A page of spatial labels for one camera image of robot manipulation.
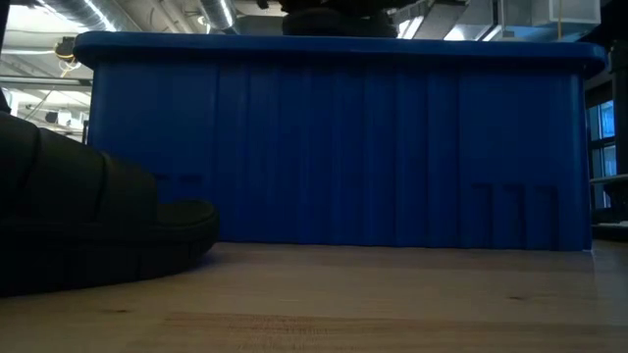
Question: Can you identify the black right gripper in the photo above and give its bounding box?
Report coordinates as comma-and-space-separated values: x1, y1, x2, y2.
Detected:
277, 0, 418, 12

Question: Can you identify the black slide sandal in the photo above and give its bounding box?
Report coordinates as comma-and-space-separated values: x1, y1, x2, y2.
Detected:
282, 7, 399, 39
0, 111, 221, 298

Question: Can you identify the blue plastic bin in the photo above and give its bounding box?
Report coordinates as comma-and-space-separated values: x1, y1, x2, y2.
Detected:
73, 30, 608, 252

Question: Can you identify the blue lit window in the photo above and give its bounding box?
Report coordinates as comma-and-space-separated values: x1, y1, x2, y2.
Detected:
586, 99, 617, 180

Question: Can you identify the black metal pole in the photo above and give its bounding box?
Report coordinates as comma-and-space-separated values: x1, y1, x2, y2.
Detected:
609, 41, 628, 176

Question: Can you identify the silver ceiling duct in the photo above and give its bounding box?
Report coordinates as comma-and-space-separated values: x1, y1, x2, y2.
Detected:
197, 0, 237, 31
41, 0, 122, 34

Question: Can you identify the yellow hanging cable fixture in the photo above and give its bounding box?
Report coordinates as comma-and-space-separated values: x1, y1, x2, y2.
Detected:
52, 36, 82, 77

